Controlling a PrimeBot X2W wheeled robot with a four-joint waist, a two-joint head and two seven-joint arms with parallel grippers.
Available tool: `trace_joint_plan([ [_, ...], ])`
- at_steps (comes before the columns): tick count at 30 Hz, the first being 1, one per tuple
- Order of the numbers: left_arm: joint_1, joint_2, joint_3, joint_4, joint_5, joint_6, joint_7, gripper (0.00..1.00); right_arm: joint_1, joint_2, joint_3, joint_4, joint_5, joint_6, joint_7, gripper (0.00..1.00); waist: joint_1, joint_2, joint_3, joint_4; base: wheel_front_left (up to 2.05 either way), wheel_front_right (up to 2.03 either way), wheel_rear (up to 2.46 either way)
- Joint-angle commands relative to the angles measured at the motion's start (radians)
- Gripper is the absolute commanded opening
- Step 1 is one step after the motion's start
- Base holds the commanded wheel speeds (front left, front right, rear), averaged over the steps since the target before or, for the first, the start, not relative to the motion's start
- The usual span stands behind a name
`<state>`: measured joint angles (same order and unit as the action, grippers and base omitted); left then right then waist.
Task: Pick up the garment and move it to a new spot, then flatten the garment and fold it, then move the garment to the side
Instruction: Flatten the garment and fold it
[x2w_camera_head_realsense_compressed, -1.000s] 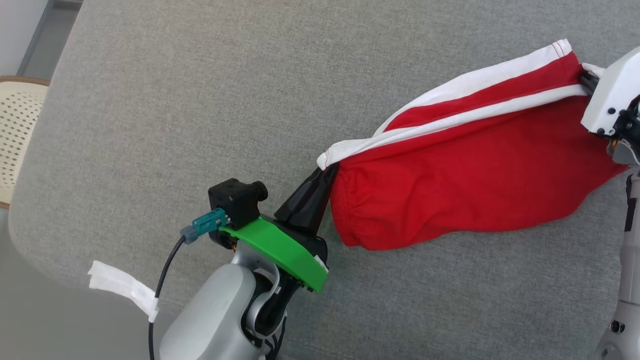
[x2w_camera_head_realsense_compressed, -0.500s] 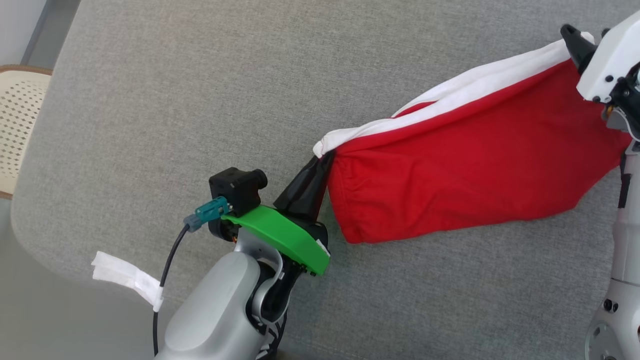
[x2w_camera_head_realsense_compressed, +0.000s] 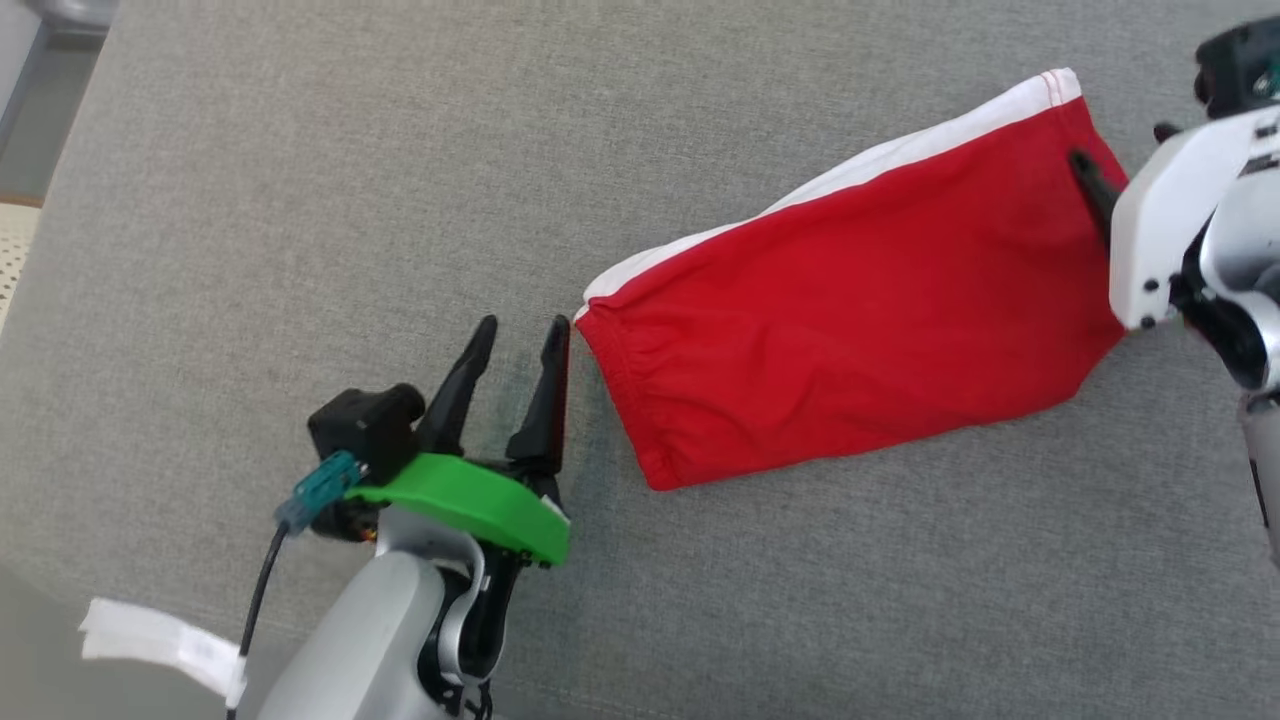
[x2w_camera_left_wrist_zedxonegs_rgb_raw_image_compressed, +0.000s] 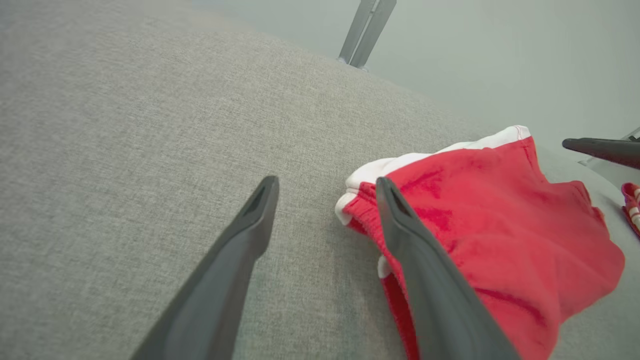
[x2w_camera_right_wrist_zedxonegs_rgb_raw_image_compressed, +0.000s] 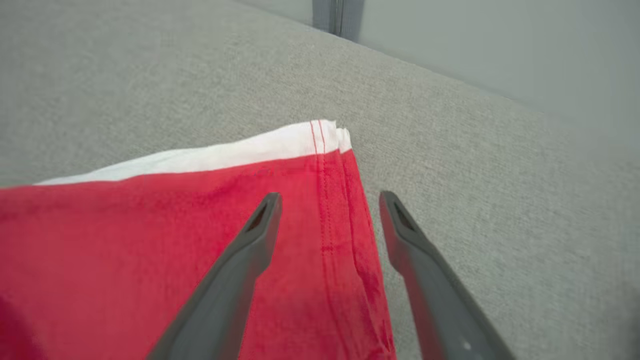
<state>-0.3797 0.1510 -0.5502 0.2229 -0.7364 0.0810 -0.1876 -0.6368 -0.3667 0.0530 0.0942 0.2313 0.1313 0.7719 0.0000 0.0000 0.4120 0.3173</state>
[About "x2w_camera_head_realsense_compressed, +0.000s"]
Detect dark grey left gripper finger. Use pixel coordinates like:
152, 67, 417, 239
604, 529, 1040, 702
413, 314, 499, 459
505, 314, 573, 478

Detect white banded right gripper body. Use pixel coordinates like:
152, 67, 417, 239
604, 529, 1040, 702
1108, 104, 1280, 393

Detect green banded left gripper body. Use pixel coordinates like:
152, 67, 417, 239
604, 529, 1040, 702
344, 452, 574, 603

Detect red shorts with white stripe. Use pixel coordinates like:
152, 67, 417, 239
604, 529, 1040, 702
573, 67, 1133, 493

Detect cream perforated laundry basket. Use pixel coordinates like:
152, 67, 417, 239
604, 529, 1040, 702
0, 200, 43, 336

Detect left camera cable teal plug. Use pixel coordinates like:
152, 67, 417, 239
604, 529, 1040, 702
225, 449, 364, 720

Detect white cable label tag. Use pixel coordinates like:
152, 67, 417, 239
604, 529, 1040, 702
78, 597, 249, 709

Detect grey lettered metal frame leg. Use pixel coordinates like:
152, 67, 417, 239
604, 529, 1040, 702
25, 0, 119, 31

